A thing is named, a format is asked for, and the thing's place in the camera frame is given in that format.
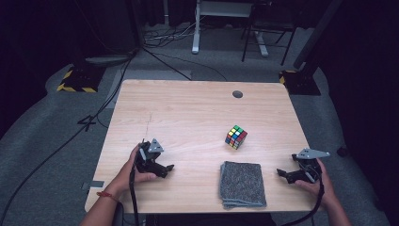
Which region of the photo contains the person's left hand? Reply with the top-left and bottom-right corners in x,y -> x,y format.
113,144 -> 158,196

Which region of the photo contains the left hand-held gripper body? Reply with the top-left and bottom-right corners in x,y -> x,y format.
135,137 -> 170,179

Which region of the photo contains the person's right hand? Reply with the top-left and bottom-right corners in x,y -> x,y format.
294,158 -> 339,209

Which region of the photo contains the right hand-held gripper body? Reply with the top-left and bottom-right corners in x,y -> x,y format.
290,148 -> 331,185

